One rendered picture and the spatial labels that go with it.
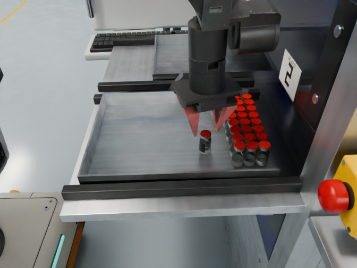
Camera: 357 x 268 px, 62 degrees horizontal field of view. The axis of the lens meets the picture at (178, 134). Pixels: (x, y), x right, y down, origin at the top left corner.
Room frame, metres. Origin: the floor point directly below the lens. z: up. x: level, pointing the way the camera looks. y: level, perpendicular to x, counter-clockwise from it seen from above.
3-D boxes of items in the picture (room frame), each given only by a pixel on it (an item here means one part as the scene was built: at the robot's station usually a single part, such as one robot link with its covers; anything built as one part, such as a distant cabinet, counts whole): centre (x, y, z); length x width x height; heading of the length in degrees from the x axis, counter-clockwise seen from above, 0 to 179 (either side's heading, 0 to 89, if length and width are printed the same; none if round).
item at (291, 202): (0.64, -0.04, 0.87); 0.70 x 0.48 x 0.02; 1
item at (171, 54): (0.81, -0.10, 0.90); 0.34 x 0.26 x 0.04; 91
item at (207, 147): (0.42, -0.05, 0.90); 0.02 x 0.02 x 0.04
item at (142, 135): (0.47, 0.00, 0.90); 0.34 x 0.26 x 0.04; 91
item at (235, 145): (0.47, -0.11, 0.90); 0.18 x 0.02 x 0.05; 1
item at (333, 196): (0.22, -0.19, 0.99); 0.04 x 0.04 x 0.04; 1
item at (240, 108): (0.47, -0.13, 0.90); 0.18 x 0.02 x 0.05; 1
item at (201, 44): (0.42, -0.05, 1.11); 0.07 x 0.06 x 0.07; 97
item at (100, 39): (1.14, 0.13, 0.82); 0.40 x 0.14 x 0.02; 93
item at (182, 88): (0.42, -0.05, 1.05); 0.10 x 0.07 x 0.07; 105
